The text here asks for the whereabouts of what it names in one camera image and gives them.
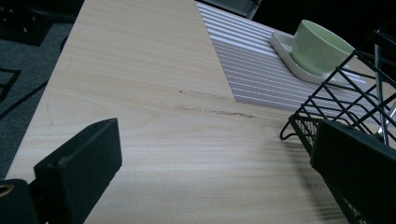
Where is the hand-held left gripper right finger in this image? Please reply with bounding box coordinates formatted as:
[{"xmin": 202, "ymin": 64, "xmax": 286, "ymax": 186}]
[{"xmin": 310, "ymin": 119, "xmax": 396, "ymax": 224}]

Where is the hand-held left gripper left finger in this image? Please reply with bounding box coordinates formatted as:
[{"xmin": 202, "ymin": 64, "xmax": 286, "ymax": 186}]
[{"xmin": 33, "ymin": 118, "xmax": 123, "ymax": 224}]

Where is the pale green cup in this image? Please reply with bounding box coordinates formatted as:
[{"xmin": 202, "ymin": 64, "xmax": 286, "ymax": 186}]
[{"xmin": 290, "ymin": 19, "xmax": 356, "ymax": 77}]

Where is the white saucer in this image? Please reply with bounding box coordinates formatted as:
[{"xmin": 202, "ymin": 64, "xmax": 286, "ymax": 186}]
[{"xmin": 269, "ymin": 31, "xmax": 368, "ymax": 87}]

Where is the striped grey placemat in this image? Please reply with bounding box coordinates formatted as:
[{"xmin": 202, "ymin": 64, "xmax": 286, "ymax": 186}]
[{"xmin": 196, "ymin": 2, "xmax": 387, "ymax": 125}]

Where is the black wire basket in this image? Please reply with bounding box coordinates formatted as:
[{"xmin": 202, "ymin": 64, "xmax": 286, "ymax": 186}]
[{"xmin": 279, "ymin": 29, "xmax": 396, "ymax": 157}]

